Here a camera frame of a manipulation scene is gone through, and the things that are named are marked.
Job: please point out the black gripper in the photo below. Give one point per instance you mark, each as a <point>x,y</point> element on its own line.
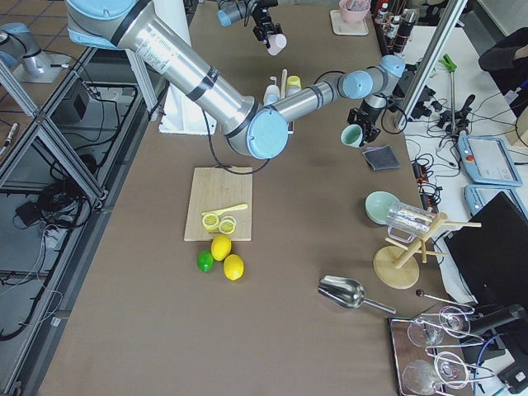
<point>366,116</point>
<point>261,20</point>

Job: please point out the pink cup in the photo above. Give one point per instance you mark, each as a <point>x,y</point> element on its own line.
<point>276,43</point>

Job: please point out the green cup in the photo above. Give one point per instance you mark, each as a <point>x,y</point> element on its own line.
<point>352,136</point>

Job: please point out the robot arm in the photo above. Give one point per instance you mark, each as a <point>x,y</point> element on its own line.
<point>250,128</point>
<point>230,12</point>

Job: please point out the yellow cup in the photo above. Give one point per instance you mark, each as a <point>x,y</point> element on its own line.
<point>293,85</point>

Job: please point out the light blue cup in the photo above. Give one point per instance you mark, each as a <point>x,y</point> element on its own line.
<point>271,95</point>

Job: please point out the grey folded cloth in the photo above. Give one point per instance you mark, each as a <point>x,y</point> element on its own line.
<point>381,158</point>

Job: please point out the green bowl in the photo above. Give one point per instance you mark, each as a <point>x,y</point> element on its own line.
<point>377,205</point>

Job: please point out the beige tray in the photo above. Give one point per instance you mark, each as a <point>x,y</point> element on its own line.
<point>353,26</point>

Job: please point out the pink bowl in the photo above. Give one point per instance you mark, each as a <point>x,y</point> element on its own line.
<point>353,11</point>

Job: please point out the clear glass mug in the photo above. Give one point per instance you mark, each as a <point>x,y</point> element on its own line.
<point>405,222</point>

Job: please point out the blue teach pendant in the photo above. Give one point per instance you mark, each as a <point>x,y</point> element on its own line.
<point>477,196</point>
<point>486,160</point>

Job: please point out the wooden mug tree stand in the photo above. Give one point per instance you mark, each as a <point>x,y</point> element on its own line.
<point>396,265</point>

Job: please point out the yellow plastic knife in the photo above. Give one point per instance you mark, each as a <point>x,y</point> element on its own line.
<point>232,208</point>

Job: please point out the metal scoop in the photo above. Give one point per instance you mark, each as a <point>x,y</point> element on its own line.
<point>348,293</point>

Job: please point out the wooden cutting board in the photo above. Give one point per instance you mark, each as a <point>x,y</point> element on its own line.
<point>214,188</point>

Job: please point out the lower lemon slice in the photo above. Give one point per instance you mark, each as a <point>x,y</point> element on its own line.
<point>227,225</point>

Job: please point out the lemon slice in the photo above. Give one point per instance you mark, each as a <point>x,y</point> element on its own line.
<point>210,221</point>
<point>227,225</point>

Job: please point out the black monitor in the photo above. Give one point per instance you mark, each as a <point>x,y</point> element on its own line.
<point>492,259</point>

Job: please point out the upper lemon slice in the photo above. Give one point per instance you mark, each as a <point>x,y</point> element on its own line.
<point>210,221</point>

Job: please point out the yellow lemon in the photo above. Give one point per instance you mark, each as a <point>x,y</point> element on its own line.
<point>221,247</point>
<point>233,267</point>

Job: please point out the green lime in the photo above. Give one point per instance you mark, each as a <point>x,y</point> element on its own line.
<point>205,261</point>

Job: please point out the glass rack tray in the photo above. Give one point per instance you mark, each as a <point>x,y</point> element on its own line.
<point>428,351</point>

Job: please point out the white wire cup holder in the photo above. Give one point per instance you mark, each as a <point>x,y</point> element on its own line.
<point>281,83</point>

